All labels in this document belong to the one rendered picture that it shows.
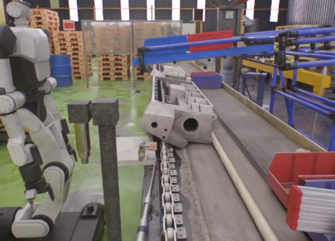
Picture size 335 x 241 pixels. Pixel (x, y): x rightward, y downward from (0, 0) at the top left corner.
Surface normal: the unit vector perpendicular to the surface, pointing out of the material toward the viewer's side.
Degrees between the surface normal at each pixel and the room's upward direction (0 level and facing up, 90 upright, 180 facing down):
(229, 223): 0
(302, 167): 88
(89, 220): 0
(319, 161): 88
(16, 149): 90
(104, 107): 90
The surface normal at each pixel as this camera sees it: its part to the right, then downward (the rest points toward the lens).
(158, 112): 0.16, -0.59
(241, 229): 0.00, -0.96
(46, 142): 0.09, 0.65
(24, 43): 0.75, 0.10
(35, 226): 0.06, 0.27
